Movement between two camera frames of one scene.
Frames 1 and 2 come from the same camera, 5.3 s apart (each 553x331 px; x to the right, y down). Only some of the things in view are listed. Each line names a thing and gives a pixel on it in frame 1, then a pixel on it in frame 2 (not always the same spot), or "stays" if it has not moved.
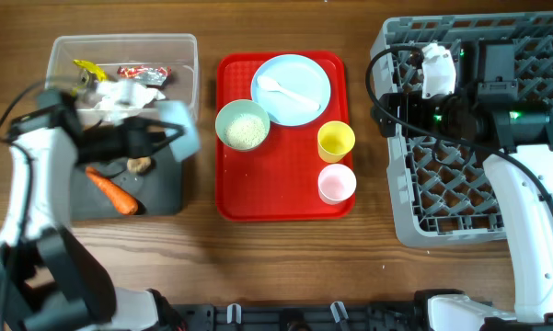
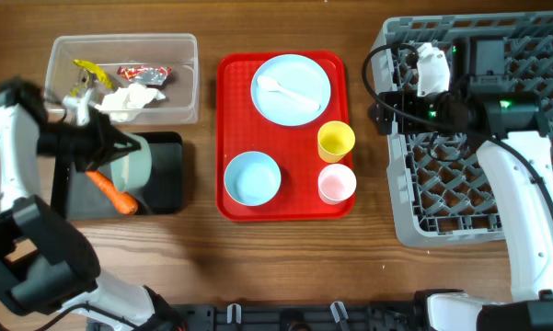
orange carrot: [121, 199] stays
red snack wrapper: [155, 76] stays
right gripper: [409, 103] stays
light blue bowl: [180, 112] → [252, 178]
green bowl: [242, 125] → [132, 171]
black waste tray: [159, 192] stays
